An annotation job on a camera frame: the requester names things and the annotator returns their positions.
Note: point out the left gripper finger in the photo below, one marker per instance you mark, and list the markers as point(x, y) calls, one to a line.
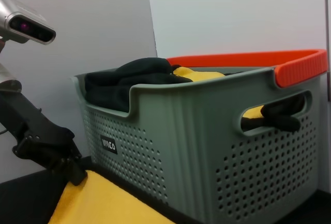
point(62, 165)
point(78, 175)

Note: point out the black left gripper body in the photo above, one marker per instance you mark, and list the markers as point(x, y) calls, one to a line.
point(33, 131)

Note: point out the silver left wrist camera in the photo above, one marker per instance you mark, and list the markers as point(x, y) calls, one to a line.
point(26, 24)

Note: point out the yellow towel with black edging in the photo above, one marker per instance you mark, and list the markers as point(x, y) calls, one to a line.
point(103, 203)

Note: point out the grey perforated plastic storage basket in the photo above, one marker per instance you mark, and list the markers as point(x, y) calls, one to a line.
point(194, 131)

